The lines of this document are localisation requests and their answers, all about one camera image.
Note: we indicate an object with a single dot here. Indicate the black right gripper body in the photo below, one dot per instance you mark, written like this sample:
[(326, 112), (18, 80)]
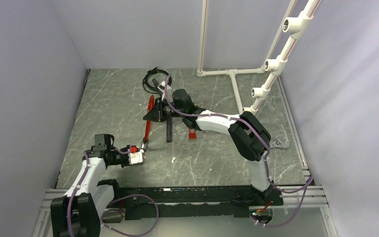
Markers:
[(169, 112)]

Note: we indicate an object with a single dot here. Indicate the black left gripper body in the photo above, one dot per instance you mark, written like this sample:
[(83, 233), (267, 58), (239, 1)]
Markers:
[(118, 158)]

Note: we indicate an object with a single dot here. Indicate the red cable bike lock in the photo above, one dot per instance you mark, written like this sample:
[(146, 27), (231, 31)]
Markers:
[(145, 138)]

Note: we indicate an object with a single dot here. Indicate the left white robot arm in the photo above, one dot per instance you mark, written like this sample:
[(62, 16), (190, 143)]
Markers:
[(78, 212)]

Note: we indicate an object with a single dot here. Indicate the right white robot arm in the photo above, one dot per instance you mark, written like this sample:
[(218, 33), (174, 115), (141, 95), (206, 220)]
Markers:
[(248, 135)]

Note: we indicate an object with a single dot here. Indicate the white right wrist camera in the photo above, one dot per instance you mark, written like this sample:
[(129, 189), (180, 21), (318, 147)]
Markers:
[(162, 87)]

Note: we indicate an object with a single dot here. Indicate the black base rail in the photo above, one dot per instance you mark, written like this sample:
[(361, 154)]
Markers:
[(200, 201)]

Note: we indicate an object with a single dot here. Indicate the red handled wrench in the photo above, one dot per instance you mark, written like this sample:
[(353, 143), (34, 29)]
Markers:
[(282, 144)]

